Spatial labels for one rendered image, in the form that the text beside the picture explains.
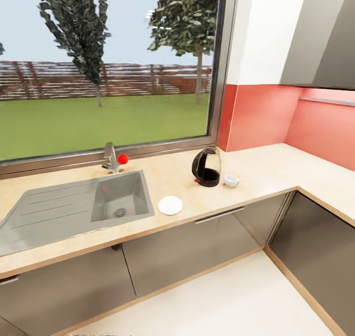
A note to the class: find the saucer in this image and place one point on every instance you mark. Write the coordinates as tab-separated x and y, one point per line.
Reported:
170	205

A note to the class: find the electric kettle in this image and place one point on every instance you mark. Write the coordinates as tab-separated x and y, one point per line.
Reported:
206	167

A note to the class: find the cabinet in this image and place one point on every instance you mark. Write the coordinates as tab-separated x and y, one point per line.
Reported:
318	247
322	51
55	297

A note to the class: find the drop in sink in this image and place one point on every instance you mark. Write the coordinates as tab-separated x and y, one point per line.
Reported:
47	215

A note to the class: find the coffee cup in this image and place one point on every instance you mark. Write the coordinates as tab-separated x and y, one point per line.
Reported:
231	180

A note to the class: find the fixed window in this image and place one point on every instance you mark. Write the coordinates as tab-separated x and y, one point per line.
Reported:
147	75

